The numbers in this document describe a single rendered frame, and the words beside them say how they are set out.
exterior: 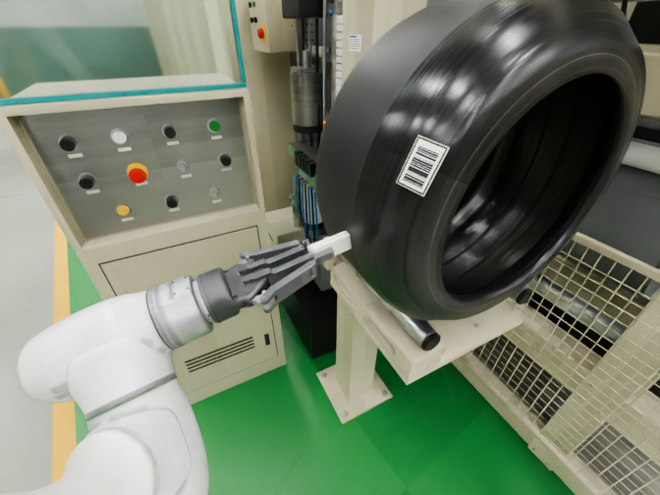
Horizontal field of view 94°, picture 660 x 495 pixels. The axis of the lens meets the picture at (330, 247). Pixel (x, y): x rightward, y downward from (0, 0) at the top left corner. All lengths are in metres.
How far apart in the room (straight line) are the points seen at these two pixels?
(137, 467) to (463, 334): 0.67
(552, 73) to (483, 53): 0.09
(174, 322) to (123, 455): 0.14
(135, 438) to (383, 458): 1.20
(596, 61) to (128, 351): 0.67
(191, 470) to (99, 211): 0.80
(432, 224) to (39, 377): 0.49
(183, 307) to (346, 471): 1.16
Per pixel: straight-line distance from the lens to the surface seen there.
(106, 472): 0.42
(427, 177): 0.39
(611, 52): 0.58
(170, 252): 1.11
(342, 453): 1.51
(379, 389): 1.63
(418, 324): 0.67
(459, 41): 0.46
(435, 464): 1.55
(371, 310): 0.75
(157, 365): 0.46
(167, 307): 0.45
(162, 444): 0.44
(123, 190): 1.07
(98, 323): 0.47
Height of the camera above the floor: 1.41
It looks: 36 degrees down
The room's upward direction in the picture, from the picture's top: straight up
